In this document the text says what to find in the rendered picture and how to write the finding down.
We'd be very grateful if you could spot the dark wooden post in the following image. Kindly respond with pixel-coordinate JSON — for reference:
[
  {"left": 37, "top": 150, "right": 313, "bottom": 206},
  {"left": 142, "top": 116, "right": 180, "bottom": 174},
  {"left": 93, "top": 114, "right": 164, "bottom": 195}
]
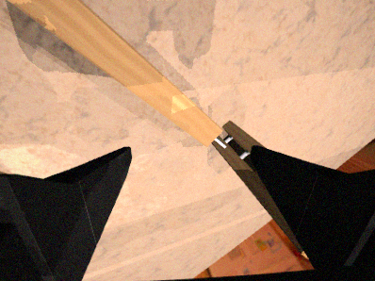
[{"left": 211, "top": 121, "right": 309, "bottom": 259}]

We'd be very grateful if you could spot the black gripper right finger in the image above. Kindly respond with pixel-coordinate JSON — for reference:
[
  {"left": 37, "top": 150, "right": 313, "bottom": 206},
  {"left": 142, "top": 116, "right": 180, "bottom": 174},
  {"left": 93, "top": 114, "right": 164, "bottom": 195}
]
[{"left": 251, "top": 145, "right": 375, "bottom": 269}]

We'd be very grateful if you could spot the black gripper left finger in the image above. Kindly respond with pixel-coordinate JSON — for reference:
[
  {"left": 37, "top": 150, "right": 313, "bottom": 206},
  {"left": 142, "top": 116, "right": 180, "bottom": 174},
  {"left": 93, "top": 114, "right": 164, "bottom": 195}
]
[{"left": 0, "top": 146, "right": 132, "bottom": 281}]

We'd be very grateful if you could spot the wooden side rail with steel hooks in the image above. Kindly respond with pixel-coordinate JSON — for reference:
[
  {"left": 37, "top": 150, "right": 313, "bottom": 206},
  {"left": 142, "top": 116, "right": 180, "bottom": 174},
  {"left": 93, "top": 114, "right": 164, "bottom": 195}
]
[{"left": 9, "top": 0, "right": 226, "bottom": 148}]

